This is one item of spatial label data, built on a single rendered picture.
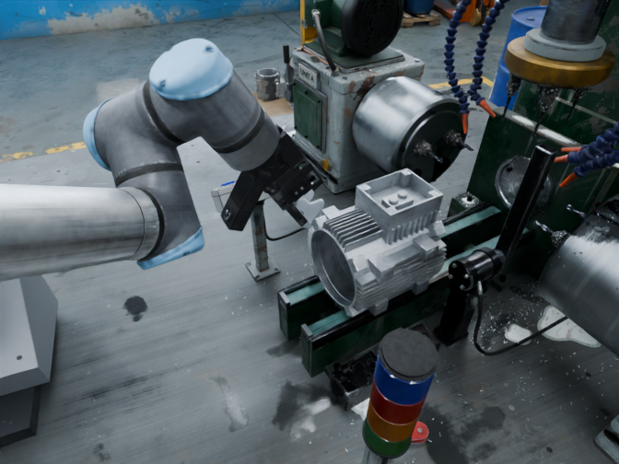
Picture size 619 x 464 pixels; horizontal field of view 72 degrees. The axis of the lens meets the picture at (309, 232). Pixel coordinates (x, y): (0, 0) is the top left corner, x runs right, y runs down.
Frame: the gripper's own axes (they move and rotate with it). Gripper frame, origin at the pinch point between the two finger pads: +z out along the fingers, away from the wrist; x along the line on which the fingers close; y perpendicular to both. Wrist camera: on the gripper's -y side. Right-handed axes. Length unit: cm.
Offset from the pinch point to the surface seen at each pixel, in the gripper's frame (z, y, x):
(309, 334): 10.8, -12.6, -11.7
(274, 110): 131, 40, 225
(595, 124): 28, 62, -9
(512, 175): 33, 45, -3
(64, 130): 72, -93, 305
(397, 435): -4.9, -7.9, -38.6
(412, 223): 6.4, 14.7, -10.9
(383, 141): 18.5, 28.4, 20.1
